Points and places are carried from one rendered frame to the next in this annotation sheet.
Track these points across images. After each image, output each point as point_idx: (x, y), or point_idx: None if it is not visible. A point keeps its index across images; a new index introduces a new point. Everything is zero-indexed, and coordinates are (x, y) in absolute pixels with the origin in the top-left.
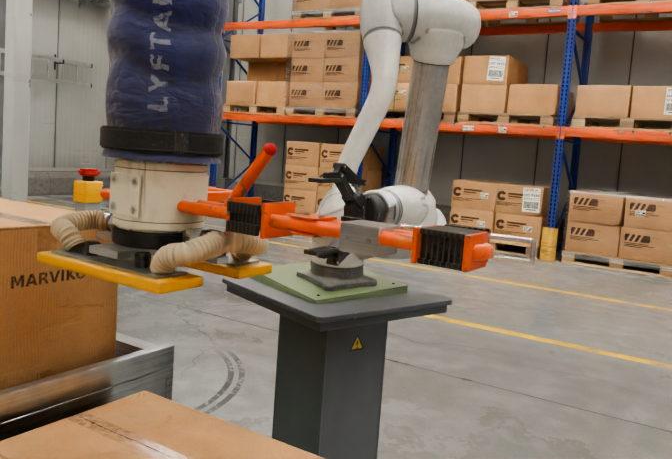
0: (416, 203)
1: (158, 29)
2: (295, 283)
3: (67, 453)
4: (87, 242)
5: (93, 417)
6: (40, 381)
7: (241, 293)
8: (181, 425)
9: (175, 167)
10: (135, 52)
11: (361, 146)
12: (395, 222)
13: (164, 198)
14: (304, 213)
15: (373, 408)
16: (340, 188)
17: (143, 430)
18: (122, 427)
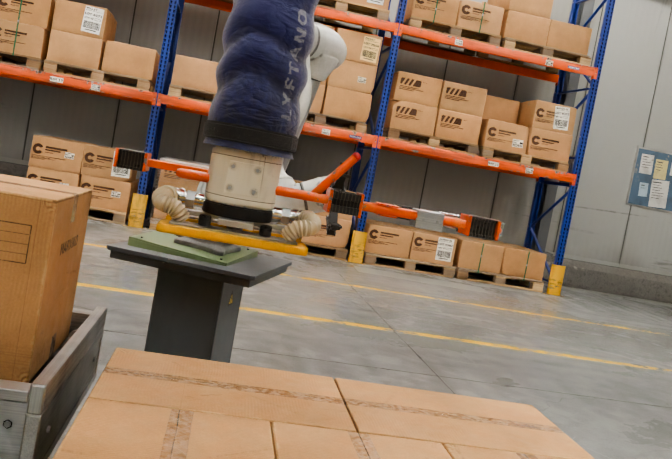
0: None
1: (292, 59)
2: (187, 249)
3: (158, 392)
4: (205, 215)
5: (122, 369)
6: (74, 342)
7: (135, 259)
8: (194, 367)
9: (279, 161)
10: (274, 73)
11: None
12: None
13: (272, 184)
14: (381, 202)
15: (228, 353)
16: (338, 180)
17: (176, 373)
18: (158, 373)
